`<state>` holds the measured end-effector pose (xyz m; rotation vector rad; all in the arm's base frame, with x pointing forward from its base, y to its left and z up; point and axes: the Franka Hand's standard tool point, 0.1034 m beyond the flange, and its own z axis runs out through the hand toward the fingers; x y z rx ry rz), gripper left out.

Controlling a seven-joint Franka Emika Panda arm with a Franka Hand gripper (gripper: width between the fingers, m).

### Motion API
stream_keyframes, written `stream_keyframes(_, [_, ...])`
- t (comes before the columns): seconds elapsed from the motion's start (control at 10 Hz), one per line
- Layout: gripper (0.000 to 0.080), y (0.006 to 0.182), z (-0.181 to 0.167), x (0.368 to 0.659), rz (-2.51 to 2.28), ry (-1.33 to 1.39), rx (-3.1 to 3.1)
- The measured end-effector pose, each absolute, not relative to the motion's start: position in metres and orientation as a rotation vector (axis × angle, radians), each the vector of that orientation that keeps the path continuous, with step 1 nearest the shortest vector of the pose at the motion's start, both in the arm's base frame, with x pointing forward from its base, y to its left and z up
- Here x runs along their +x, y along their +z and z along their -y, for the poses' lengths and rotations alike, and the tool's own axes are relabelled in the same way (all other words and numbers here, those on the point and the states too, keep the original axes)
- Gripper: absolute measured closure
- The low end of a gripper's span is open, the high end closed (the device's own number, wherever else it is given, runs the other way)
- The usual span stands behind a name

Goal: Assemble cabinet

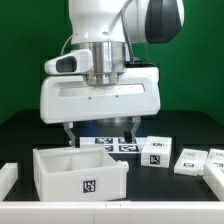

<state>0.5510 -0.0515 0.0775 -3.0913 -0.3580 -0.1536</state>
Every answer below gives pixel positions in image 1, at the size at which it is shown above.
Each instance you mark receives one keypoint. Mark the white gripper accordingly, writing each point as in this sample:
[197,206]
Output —
[67,99]

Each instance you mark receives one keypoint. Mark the white cabinet top block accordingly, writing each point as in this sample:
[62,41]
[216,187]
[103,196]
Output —
[156,152]

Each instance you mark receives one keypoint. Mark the white cabinet body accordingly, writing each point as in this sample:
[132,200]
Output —
[73,175]

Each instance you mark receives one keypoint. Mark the white door panel with peg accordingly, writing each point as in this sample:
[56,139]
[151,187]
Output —
[216,157]

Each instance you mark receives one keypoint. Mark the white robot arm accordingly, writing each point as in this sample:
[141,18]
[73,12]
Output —
[100,79]

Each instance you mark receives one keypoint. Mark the white marker base sheet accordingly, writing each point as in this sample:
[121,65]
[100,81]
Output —
[114,145]

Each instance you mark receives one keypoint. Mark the white door panel right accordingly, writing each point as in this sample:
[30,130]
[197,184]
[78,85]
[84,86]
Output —
[191,162]

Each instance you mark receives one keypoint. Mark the white left fence block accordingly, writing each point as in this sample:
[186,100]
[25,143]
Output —
[8,177]

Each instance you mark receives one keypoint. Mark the white fence block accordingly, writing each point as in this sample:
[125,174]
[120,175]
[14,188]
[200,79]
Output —
[8,177]
[214,177]

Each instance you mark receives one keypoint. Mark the white right fence block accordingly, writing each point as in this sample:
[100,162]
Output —
[214,177]

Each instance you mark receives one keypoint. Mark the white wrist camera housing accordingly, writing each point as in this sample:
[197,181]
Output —
[76,62]

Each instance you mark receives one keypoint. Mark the white front fence rail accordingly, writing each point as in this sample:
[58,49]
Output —
[112,213]

